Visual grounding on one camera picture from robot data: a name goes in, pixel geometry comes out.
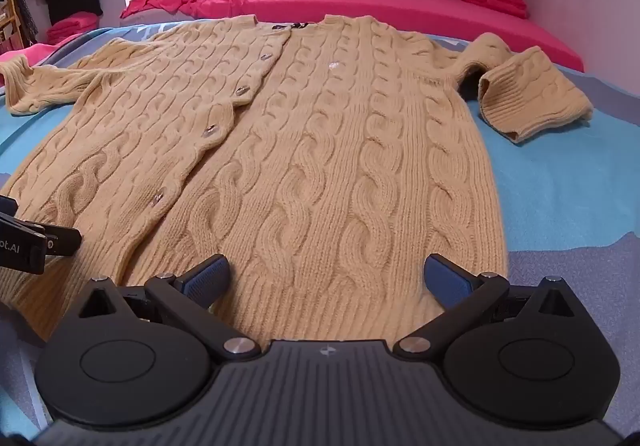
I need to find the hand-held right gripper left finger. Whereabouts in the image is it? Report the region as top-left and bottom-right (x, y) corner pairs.
(77, 253), (262, 361)

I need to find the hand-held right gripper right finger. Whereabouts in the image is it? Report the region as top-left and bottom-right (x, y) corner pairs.
(392, 253), (583, 362)

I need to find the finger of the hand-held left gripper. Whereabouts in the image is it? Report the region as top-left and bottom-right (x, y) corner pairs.
(44, 224), (83, 257)

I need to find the yellow cable-knit cardigan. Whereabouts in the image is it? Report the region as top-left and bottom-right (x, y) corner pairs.
(0, 14), (595, 342)

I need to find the blue grey patterned bedsheet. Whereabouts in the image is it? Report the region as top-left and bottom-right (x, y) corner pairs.
(0, 20), (640, 446)

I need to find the pink red blanket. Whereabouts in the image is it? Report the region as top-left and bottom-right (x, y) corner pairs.
(0, 42), (58, 70)

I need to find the wooden furniture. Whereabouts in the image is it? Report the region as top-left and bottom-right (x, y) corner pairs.
(0, 0), (27, 54)

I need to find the pile of red cloths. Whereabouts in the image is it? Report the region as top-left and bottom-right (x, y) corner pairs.
(46, 12), (100, 45)

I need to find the red sheeted bed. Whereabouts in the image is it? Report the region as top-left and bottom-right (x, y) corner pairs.
(120, 0), (585, 72)

